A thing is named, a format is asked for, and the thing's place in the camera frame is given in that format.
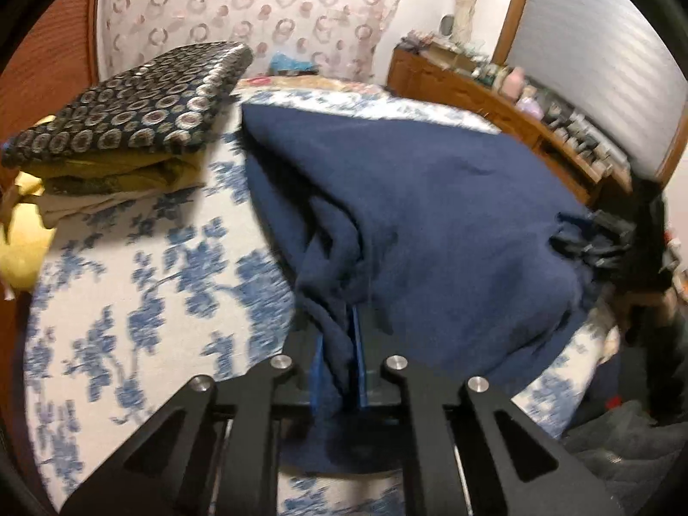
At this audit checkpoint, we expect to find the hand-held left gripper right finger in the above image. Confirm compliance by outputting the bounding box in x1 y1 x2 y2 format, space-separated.
349 305 625 516

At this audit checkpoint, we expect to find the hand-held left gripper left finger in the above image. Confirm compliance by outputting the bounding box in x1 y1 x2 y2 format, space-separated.
60 330 329 516

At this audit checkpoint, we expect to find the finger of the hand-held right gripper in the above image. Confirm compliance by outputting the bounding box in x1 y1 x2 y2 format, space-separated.
556 209 634 241
549 235 629 276

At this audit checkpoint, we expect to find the navy printed t-shirt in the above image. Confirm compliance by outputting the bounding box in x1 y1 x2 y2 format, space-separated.
239 102 609 478

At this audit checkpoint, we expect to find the clutter of bottles and boxes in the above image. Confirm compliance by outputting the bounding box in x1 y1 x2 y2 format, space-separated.
399 28 631 179

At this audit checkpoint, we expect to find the lavender container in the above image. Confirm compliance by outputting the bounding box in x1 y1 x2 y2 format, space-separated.
516 89 545 120

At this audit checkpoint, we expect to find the pink bottle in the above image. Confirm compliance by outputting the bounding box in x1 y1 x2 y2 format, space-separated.
502 65 527 99

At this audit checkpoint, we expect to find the grey window blind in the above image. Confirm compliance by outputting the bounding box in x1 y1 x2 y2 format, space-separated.
505 0 688 179

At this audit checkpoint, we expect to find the floral bedspread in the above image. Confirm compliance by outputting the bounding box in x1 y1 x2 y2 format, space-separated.
21 76 625 516

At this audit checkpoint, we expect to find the wooden dresser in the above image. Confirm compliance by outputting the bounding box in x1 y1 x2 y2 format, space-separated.
387 46 636 212

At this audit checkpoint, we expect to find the dark grey cloth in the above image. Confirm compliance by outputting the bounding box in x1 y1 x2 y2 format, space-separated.
562 400 688 498

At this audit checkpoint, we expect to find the olive folded cloth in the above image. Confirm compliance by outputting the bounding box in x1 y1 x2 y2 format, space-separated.
31 142 209 195

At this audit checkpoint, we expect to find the white folded cloth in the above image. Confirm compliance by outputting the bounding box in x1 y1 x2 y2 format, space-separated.
37 181 206 230

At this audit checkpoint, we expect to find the blue cloth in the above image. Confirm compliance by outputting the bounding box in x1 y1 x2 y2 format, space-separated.
267 52 319 77

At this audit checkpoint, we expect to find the dark circle patterned folded cloth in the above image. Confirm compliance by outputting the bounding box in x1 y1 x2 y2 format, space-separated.
0 41 255 174

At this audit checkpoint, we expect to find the yellow cloth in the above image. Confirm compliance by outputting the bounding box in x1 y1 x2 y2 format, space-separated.
0 168 59 295

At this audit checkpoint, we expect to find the circle print curtain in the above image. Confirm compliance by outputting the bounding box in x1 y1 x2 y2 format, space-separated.
95 0 408 83

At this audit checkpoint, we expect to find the wooden louvered wardrobe door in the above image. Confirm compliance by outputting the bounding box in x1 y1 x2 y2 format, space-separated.
0 0 104 138

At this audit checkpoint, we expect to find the wooden window frame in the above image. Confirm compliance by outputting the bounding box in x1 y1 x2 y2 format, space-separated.
491 0 539 66

